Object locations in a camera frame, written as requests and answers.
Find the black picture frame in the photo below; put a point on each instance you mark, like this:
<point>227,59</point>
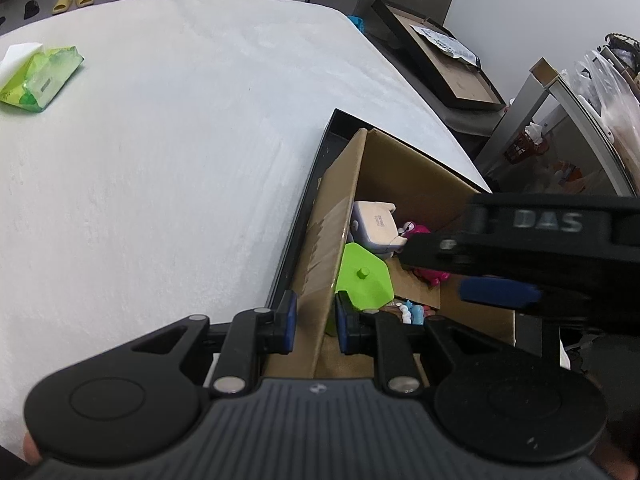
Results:
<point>450,72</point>

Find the pink toy figure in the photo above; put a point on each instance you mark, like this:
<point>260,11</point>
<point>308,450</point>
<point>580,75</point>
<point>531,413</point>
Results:
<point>417,228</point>

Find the small blue pink figurine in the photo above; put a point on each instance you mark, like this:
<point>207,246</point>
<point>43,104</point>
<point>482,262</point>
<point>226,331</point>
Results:
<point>412,310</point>

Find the green hexagonal container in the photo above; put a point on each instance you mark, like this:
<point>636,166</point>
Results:
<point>362,271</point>

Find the red storage basket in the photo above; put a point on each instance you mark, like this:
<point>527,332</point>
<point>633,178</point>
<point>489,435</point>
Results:
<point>520,151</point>

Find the yellow slipper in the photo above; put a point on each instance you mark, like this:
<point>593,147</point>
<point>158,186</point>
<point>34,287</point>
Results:
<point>63,6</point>
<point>85,0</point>

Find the clear plastic bag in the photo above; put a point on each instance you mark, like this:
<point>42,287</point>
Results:
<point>615,102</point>

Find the black tray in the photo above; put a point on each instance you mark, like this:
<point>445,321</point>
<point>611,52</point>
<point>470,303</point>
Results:
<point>325,146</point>

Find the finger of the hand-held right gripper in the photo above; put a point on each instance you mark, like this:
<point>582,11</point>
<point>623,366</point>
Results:
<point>435,255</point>
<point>500,292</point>

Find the brown cardboard box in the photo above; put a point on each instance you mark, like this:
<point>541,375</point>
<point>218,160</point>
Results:
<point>330,220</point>

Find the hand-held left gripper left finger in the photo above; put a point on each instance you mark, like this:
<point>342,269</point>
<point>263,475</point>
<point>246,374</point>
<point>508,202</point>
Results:
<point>287,322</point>

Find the white grey toy block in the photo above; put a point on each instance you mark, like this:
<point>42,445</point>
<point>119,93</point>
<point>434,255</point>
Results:
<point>377,225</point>

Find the black slipper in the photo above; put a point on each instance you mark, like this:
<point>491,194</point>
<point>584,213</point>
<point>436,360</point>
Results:
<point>32,9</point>

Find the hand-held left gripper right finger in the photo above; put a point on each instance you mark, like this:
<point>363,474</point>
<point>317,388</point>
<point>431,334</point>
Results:
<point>342,327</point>

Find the green tissue pack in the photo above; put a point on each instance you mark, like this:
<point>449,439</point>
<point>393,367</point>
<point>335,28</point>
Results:
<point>40,80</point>

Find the printed paper sheet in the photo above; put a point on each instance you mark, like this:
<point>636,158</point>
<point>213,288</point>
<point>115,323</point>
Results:
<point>445,42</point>

